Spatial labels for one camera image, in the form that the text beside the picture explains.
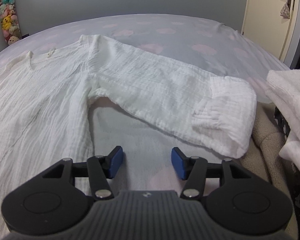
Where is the white muslin shirt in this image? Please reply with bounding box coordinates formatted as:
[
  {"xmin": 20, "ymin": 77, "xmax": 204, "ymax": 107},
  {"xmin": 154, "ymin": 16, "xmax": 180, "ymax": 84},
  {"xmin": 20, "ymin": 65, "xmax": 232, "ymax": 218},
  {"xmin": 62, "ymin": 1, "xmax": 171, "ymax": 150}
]
[{"xmin": 0, "ymin": 35, "xmax": 256, "ymax": 238}]

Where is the beige fleece blanket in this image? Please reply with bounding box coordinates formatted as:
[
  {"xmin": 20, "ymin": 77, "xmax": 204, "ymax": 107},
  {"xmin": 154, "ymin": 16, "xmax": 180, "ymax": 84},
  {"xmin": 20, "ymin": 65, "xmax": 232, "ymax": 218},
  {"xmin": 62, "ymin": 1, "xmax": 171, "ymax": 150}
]
[{"xmin": 239, "ymin": 102, "xmax": 298, "ymax": 240}]

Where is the polka dot bed sheet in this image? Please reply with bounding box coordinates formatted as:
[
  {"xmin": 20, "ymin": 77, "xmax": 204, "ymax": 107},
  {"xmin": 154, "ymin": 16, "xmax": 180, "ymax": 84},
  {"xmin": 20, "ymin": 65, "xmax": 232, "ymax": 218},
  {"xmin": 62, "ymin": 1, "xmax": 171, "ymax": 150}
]
[{"xmin": 0, "ymin": 15, "xmax": 287, "ymax": 192}]

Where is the white towel stack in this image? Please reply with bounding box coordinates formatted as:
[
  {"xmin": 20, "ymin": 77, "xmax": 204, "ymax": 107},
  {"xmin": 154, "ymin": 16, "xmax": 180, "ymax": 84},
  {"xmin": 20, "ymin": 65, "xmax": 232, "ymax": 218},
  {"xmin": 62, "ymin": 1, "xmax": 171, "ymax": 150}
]
[{"xmin": 266, "ymin": 70, "xmax": 300, "ymax": 171}]

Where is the cream door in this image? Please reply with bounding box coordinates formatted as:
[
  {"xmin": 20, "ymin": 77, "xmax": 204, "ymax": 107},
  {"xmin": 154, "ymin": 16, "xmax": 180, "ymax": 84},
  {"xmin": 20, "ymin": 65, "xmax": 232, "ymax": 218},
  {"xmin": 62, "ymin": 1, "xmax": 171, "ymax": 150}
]
[{"xmin": 242, "ymin": 0, "xmax": 299, "ymax": 62}]

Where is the plush toy storage tube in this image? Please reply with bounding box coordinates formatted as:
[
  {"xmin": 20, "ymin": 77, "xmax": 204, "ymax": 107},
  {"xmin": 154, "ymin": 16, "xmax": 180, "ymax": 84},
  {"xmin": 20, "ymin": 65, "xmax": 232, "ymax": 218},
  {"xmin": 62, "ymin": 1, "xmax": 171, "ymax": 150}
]
[{"xmin": 0, "ymin": 0, "xmax": 21, "ymax": 46}]

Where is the patterned pouch on handle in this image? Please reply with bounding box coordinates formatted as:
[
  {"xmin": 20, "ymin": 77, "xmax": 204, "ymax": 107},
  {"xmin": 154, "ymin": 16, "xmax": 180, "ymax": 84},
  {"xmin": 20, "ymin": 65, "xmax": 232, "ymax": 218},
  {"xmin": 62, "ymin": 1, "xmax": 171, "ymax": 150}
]
[{"xmin": 280, "ymin": 3, "xmax": 290, "ymax": 19}]

